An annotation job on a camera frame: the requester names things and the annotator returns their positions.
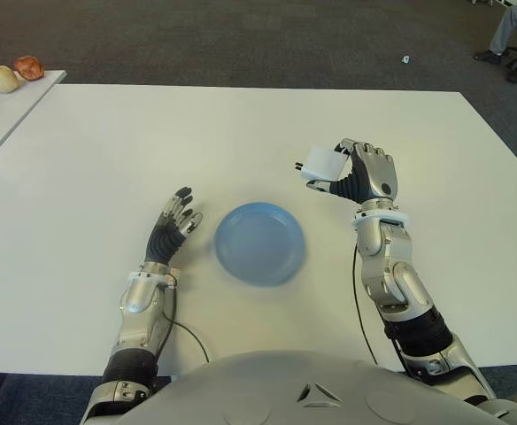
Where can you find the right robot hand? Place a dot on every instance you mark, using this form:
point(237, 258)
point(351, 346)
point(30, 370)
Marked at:
point(375, 172)

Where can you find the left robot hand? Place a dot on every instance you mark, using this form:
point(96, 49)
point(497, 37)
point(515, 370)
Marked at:
point(165, 241)

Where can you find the white charger block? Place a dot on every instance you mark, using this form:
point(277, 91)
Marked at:
point(322, 164)

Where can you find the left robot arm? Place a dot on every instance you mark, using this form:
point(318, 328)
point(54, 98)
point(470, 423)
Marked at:
point(141, 310)

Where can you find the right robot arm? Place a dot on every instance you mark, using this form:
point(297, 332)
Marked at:
point(400, 288)

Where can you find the blue round plate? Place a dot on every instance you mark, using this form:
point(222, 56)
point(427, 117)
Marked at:
point(260, 243)

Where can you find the seated person grey trousers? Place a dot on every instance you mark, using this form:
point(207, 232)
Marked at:
point(504, 26)

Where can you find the white side table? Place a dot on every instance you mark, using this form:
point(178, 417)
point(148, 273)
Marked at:
point(10, 110)

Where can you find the grey robot torso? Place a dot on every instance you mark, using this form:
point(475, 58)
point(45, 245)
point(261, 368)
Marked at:
point(311, 389)

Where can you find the reddish brown bread roll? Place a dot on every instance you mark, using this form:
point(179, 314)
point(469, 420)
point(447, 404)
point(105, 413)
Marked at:
point(29, 67)

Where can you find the beige bread roll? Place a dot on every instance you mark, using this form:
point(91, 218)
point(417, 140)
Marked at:
point(2, 79)

